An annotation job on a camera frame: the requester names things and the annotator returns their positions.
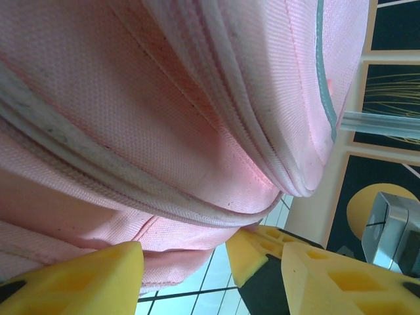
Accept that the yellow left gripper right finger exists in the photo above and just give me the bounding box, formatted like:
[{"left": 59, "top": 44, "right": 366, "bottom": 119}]
[{"left": 281, "top": 241, "right": 420, "bottom": 315}]

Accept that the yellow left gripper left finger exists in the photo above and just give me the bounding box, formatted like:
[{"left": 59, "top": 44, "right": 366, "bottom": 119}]
[{"left": 0, "top": 240, "right": 146, "bottom": 315}]

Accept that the pink student backpack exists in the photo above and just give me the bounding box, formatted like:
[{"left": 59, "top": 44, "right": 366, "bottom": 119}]
[{"left": 0, "top": 0, "right": 371, "bottom": 295}]

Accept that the aluminium frame post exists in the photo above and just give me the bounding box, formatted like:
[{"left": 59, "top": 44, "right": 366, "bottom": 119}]
[{"left": 342, "top": 110, "right": 420, "bottom": 135}]

